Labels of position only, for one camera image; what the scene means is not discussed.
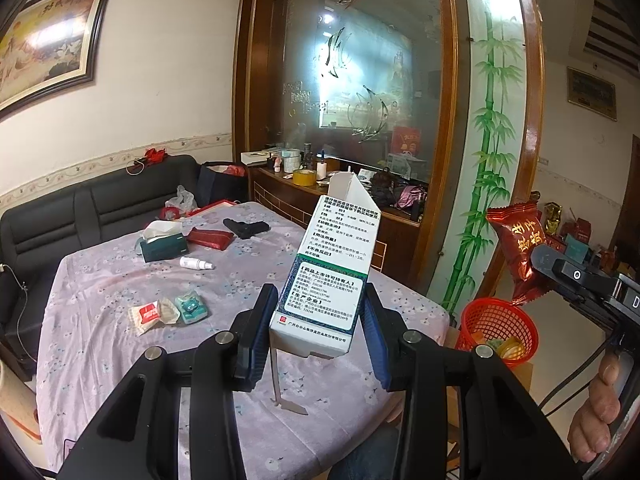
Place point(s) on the person's right hand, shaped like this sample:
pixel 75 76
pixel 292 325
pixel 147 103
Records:
pixel 590 420

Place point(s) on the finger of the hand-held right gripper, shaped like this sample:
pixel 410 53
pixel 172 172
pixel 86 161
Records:
pixel 575 280

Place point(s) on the beige torn wrapper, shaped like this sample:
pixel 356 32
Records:
pixel 167 310

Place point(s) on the red gift box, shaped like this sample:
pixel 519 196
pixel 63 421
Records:
pixel 576 229

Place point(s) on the beige bag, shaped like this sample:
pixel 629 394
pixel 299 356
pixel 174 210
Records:
pixel 17 400

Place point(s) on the dark green tissue box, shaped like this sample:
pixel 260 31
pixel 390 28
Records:
pixel 165 249

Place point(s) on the dark figurine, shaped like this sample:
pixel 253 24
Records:
pixel 307 156

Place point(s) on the red pouch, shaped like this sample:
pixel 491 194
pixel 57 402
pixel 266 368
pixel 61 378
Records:
pixel 210 238

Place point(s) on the flat white box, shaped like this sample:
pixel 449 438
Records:
pixel 260 158

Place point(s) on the frosted glass panel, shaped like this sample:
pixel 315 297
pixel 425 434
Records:
pixel 350 60

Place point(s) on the red cloth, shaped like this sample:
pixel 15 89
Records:
pixel 156 155

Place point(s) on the painted bamboo panel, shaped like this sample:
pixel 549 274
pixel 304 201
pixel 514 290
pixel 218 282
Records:
pixel 492 110

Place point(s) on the teal box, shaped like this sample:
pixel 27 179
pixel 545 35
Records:
pixel 575 249

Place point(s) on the pile of dark clothes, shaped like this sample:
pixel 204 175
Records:
pixel 400 192

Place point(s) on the floral pink tablecloth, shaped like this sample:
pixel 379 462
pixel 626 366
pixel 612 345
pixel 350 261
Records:
pixel 125 280

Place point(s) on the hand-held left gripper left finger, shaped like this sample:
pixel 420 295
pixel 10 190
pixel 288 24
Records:
pixel 260 340

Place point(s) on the yellow wrapper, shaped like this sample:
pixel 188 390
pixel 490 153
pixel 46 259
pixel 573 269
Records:
pixel 512 349

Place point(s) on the black toy gun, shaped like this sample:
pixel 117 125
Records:
pixel 245 227

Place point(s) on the small framed wall picture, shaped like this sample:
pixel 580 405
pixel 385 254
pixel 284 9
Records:
pixel 591 94

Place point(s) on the person's trouser leg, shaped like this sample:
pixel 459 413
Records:
pixel 365 455

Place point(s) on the white jar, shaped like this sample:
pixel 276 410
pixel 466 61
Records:
pixel 290 161

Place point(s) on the red plastic mesh basket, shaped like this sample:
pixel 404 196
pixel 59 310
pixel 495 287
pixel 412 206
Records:
pixel 480 320

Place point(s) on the teal packet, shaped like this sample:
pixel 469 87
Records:
pixel 191 308

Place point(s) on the white and green medicine box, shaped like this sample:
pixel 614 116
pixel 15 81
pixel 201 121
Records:
pixel 325 270

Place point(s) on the red snack packet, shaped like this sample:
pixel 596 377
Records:
pixel 520 250

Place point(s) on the yellow tape roll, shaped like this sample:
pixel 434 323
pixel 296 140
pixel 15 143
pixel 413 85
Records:
pixel 304 178

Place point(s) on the red and white packet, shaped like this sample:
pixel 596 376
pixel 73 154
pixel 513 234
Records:
pixel 144 316

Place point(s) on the wooden partition cabinet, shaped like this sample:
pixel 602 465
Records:
pixel 280 195

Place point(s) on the black shopping bag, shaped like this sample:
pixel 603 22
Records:
pixel 220 185

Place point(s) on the large framed painting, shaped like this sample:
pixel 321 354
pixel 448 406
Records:
pixel 45 45

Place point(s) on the gold foil bag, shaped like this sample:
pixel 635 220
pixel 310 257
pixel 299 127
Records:
pixel 552 217

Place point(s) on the white carton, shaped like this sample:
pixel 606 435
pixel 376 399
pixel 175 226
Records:
pixel 406 165

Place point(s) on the black leather sofa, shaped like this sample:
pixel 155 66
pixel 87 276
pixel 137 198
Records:
pixel 50 220

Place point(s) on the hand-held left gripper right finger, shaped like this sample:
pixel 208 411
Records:
pixel 376 340

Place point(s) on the clear plastic bag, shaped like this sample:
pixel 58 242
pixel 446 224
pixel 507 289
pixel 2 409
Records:
pixel 181 202

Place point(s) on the white spray bottle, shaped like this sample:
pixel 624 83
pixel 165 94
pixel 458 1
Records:
pixel 195 262

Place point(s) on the red card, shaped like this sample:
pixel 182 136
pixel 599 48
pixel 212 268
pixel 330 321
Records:
pixel 405 141

